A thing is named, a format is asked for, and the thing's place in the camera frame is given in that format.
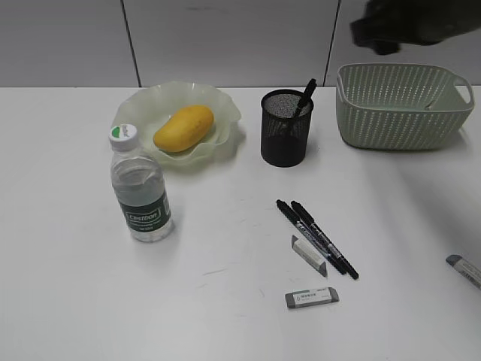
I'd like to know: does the green frosted wavy plate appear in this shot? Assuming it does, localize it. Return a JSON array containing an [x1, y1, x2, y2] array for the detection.
[[112, 81, 241, 167]]

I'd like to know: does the yellow mango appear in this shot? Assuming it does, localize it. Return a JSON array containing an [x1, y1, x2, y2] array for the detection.
[[153, 105, 214, 153]]

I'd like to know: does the clear water bottle green label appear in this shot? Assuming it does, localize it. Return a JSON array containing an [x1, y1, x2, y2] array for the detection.
[[108, 123, 173, 243]]

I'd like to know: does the green plastic woven basket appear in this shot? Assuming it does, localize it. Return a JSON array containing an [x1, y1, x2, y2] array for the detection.
[[336, 63, 475, 151]]

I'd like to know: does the waste paper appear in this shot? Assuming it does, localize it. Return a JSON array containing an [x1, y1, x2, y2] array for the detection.
[[425, 100, 439, 111]]

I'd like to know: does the black mesh pen holder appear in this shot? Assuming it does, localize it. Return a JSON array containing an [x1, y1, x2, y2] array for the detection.
[[260, 89, 314, 168]]

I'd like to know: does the grey white eraser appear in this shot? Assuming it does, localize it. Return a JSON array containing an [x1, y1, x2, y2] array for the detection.
[[285, 287, 340, 309], [446, 254, 481, 290], [291, 235, 328, 278]]

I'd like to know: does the black marker pen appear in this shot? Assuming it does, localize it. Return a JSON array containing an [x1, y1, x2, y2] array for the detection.
[[276, 199, 346, 275], [291, 201, 359, 280], [286, 78, 317, 135]]

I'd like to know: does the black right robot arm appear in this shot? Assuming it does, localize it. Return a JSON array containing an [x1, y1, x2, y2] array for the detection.
[[349, 1, 480, 56]]

